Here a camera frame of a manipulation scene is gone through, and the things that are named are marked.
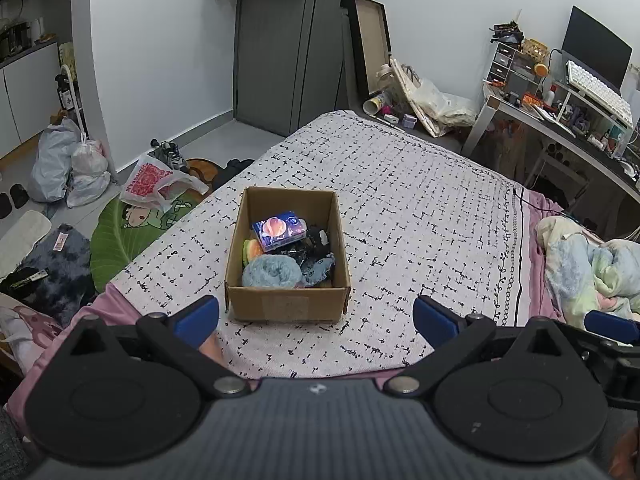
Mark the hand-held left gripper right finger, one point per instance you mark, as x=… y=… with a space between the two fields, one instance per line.
x=435 y=320

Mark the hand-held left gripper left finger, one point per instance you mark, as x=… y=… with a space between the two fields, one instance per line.
x=197 y=320

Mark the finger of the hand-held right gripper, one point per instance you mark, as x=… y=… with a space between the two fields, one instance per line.
x=612 y=325

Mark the burger plush toy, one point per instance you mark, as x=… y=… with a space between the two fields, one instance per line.
x=251 y=252

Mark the brown cardboard box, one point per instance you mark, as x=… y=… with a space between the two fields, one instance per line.
x=285 y=307

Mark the light blue fluffy towel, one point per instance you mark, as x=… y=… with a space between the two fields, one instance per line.
x=272 y=272

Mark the colourful tissue packet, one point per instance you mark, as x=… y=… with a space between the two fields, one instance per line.
x=277 y=230

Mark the blue-grey cloth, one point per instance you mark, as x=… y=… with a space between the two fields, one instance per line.
x=320 y=270

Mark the black crinkly snack packet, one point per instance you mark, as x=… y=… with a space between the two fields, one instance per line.
x=316 y=242

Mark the pastel quilt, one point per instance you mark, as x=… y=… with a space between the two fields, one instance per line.
x=580 y=270

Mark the green leaf rug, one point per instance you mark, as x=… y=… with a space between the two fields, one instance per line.
x=130 y=240

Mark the white black-patterned blanket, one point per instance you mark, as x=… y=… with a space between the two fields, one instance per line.
x=425 y=200

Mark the red and white plastic bag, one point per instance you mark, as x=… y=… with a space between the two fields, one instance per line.
x=150 y=182

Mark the dark fuzzy rug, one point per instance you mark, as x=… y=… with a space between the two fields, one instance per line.
x=55 y=270

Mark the white chair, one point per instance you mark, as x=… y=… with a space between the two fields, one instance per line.
x=555 y=170

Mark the pair of sneakers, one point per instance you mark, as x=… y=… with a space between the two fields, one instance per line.
x=167 y=152

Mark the printed pillow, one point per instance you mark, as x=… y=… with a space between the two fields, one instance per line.
x=15 y=320

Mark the desk with white legs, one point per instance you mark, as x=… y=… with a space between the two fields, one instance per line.
x=575 y=137

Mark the white floor mat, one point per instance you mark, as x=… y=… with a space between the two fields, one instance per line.
x=20 y=232

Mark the small purple box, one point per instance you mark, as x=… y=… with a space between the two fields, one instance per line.
x=409 y=120

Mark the beige plastic bag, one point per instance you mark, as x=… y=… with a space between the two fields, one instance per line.
x=442 y=105

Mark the grey plastic bag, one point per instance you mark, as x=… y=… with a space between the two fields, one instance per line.
x=50 y=160

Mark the black slippers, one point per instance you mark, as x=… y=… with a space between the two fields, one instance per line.
x=15 y=197

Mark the cream cylindrical container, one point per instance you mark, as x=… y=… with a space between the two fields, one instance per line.
x=375 y=105

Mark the white desk riser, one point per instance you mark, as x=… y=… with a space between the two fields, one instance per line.
x=562 y=102

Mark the white keyboard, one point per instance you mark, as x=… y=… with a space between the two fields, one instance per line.
x=600 y=90

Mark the black bottle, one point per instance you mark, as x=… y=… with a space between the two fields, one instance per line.
x=64 y=92

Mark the small drawer organizer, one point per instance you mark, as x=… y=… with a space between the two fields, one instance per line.
x=505 y=62

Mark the grey door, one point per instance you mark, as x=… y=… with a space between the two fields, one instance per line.
x=270 y=60

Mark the black monitor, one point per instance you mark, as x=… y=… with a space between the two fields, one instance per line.
x=595 y=45

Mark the white cabinet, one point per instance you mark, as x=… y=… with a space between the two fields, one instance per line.
x=25 y=95

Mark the wicker basket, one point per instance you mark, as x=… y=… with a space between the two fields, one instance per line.
x=534 y=49

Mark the black picture frame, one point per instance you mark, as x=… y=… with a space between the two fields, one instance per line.
x=372 y=45

